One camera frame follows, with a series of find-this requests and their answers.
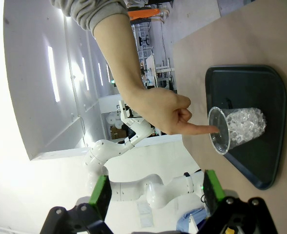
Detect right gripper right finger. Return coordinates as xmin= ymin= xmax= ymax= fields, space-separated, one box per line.
xmin=197 ymin=169 xmax=278 ymax=234

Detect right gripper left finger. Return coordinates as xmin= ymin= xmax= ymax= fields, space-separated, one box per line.
xmin=40 ymin=174 xmax=115 ymax=234

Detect clear plastic cup with ice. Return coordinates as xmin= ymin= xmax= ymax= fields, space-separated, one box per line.
xmin=207 ymin=106 xmax=267 ymax=156

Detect person's bare forearm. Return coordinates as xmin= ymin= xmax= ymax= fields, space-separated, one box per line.
xmin=91 ymin=13 xmax=148 ymax=103

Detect person's hand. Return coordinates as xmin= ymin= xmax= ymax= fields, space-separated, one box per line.
xmin=126 ymin=87 xmax=220 ymax=136

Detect blue cloth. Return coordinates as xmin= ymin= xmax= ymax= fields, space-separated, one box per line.
xmin=176 ymin=207 xmax=209 ymax=232

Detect white round foam rolls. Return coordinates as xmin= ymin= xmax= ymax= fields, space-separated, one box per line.
xmin=106 ymin=112 xmax=123 ymax=129

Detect black plastic serving tray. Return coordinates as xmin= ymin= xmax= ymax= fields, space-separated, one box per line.
xmin=204 ymin=64 xmax=287 ymax=190

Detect long ceiling light panel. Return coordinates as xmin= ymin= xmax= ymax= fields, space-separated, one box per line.
xmin=47 ymin=45 xmax=61 ymax=102

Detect black office chair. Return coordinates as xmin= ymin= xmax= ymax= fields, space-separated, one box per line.
xmin=138 ymin=35 xmax=150 ymax=47

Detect mannequin with orange trousers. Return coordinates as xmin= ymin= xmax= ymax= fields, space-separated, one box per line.
xmin=128 ymin=8 xmax=170 ymax=21

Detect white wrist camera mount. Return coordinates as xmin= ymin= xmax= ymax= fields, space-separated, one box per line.
xmin=116 ymin=99 xmax=137 ymax=120

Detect wall of grey storage bins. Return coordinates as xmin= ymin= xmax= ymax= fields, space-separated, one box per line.
xmin=133 ymin=23 xmax=155 ymax=59

